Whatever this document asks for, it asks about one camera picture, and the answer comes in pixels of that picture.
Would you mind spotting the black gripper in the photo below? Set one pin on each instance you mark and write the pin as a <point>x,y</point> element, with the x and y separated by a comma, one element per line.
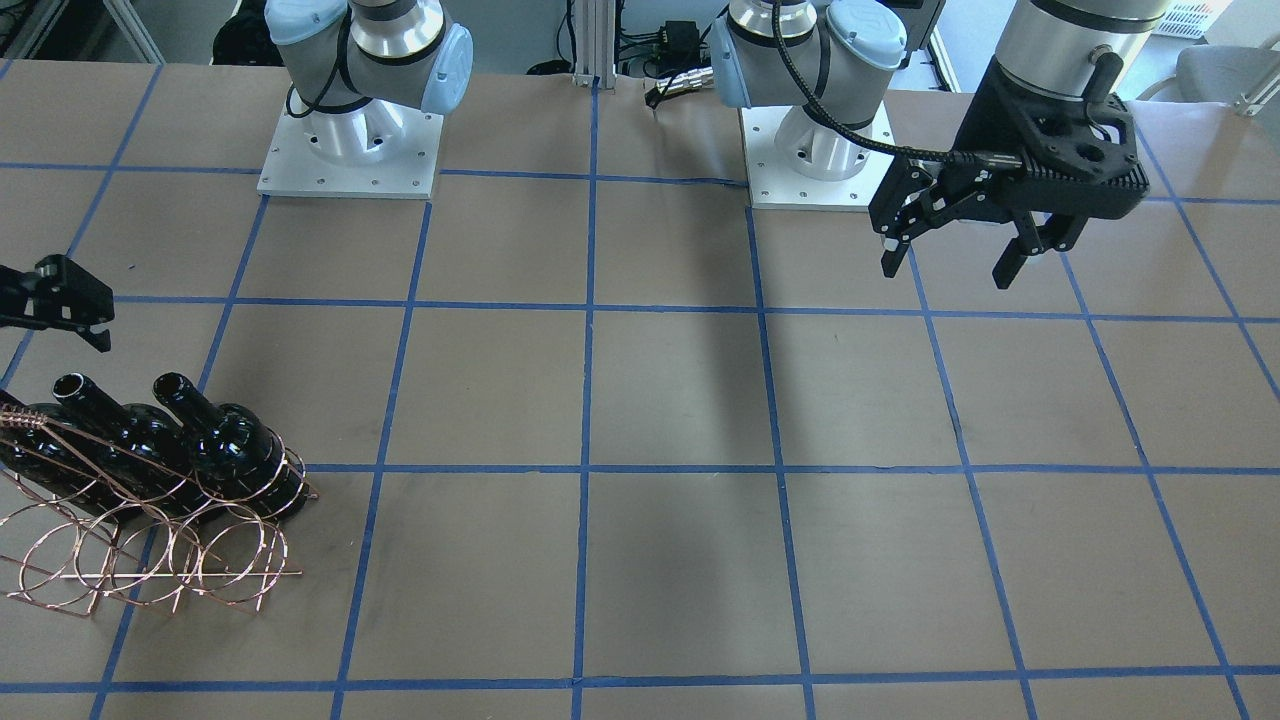
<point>985,122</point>

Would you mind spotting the free black wine bottle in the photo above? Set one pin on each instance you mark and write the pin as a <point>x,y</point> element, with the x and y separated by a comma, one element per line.
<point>146,453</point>

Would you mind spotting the near black bottle in basket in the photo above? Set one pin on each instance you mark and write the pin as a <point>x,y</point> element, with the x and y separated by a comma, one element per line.
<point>237,458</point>

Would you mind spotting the black bottle in basket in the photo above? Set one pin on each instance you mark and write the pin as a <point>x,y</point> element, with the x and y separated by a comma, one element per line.
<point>237,458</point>
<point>36,456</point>

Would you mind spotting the far black bottle in basket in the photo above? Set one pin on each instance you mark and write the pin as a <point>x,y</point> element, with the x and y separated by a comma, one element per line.
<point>36,456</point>

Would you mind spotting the brown paper table mat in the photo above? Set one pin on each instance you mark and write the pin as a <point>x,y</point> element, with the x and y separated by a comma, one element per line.
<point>593,437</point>

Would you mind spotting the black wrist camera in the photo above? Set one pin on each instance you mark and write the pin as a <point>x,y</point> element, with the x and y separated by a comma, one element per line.
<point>914,197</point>
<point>58,294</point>

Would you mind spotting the copper wire wine basket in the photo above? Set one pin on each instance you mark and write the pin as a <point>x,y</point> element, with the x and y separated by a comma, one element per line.
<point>61,559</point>

